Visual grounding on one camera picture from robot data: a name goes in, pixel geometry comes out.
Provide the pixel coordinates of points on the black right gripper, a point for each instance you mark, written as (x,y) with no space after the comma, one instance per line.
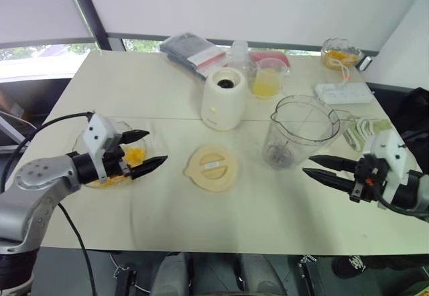
(368,179)

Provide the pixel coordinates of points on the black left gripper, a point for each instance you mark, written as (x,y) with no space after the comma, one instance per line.
(114,160)

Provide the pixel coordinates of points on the scalloped glass fruit bowl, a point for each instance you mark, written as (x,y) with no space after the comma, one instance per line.
(139,147)
(342,46)

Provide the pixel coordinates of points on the clear blender jar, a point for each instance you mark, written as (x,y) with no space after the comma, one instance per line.
(298,132)

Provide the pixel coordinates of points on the cream blender lid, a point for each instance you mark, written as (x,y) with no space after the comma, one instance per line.
(211,168)

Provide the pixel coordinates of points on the cream blender base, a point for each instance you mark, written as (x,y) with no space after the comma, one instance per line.
(223,105)

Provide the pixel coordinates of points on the green and white cloth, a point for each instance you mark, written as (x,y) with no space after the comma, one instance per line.
(360,130)

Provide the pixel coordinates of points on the white power strip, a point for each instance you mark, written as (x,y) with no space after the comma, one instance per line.
(343,93)

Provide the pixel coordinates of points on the black cap with white print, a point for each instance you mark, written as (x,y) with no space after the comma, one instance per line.
(358,266)

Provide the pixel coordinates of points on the black bag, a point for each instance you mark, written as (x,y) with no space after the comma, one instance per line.
(417,115)

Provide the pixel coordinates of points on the black metal clamp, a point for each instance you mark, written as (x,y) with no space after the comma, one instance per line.
(125,281)
(310,272)

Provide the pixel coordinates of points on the zip bag with dark cloths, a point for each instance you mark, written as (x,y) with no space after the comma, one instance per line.
(187,51)

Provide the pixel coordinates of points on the measuring cup with yellow juice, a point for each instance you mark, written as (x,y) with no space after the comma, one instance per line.
(268,81)

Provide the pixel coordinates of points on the grey metal stand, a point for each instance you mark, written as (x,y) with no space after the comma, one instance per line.
(10,127)

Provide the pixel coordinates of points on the clear plastic bottle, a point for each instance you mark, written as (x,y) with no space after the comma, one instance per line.
(238,55)

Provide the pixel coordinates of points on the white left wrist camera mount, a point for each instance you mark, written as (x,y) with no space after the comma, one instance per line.
(97,132)

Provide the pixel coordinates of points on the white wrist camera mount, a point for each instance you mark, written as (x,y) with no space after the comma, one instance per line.
(393,155)
(97,132)

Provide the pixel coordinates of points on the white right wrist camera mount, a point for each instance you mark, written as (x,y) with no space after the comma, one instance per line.
(393,155)

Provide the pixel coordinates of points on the dark window frame post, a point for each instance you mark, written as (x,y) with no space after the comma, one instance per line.
(88,11)

